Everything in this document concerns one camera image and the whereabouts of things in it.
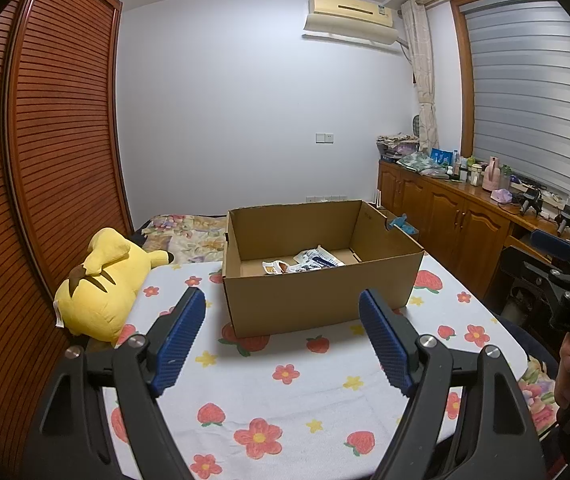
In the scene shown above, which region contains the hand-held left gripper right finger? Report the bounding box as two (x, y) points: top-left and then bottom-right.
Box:
(357, 288), (548, 480)

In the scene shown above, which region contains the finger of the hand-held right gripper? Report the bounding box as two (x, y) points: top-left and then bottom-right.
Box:
(502, 245), (570, 307)
(530, 229), (570, 277)

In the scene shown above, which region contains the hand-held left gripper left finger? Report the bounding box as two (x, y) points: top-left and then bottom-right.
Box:
(22, 286), (208, 480)

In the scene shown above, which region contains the brown cardboard box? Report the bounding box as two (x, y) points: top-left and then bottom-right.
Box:
(222, 200), (426, 341)

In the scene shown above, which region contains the white blue snack packet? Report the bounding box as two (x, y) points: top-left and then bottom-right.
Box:
(292, 245), (343, 273)

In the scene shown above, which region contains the dark blue bed cover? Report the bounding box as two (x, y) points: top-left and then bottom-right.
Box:
(490, 310), (563, 376)

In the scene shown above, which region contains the strawberry printed blanket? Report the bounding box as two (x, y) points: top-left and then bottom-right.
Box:
(100, 255), (531, 480)

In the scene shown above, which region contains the pink thermos bottle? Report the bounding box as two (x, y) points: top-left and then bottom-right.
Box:
(482, 156), (502, 192)

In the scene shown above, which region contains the yellow plush toy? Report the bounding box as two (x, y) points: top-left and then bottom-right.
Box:
(54, 227), (176, 346)

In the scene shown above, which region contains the wooden sideboard cabinet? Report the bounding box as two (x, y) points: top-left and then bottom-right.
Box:
(377, 157), (570, 306)

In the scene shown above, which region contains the floral bed sheet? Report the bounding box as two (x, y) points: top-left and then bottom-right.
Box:
(135, 212), (228, 266)

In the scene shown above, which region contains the group of small bottles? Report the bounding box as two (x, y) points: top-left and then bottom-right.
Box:
(448, 152), (483, 188)

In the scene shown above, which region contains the teal plastic bag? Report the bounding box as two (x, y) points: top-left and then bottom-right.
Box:
(387, 214), (418, 236)

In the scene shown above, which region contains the grey window blind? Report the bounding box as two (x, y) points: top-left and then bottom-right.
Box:
(462, 0), (570, 211)

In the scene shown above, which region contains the green patterned cloth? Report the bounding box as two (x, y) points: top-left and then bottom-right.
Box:
(396, 151), (448, 178)

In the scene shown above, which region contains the floral fabric pile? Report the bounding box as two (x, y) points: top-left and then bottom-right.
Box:
(376, 132), (418, 161)

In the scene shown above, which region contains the patterned curtain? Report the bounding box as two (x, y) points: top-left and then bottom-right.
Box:
(400, 0), (440, 153)

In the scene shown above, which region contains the wooden louvered wardrobe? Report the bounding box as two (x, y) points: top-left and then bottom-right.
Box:
(0, 0), (133, 461)

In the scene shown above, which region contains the beige air conditioner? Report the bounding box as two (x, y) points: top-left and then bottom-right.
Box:
(302, 0), (401, 53)

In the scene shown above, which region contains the wooden window frame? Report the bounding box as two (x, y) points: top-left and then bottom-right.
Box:
(449, 0), (570, 161)

